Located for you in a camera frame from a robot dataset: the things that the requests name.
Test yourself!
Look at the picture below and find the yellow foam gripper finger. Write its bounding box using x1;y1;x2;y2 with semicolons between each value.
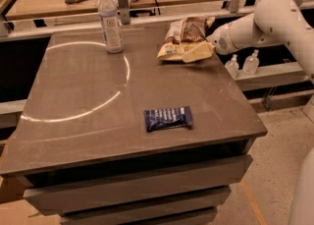
183;41;215;63

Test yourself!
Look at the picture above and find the brown chip bag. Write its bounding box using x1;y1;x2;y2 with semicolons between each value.
157;17;215;62

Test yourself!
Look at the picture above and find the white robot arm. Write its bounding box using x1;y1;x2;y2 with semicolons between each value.
183;0;314;83

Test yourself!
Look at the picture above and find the blue rxbar wrapper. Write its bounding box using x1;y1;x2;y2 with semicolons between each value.
143;106;192;133

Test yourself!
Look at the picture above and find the small sanitizer bottle left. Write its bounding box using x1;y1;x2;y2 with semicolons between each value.
225;54;239;78

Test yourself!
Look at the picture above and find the small sanitizer bottle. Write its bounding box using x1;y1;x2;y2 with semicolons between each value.
225;54;239;78
242;49;259;75

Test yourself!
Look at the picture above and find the small sanitizer bottle right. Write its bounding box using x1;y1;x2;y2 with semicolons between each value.
242;49;259;75

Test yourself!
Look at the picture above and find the clear plastic water bottle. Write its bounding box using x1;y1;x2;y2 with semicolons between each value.
98;0;124;53

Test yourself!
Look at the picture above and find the grey drawer cabinet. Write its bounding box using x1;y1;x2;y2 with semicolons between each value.
1;24;267;225

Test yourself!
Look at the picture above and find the metal bracket post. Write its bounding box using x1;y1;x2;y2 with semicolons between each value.
118;0;131;25

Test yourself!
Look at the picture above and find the metal frame rail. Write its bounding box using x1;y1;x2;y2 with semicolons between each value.
0;0;314;42

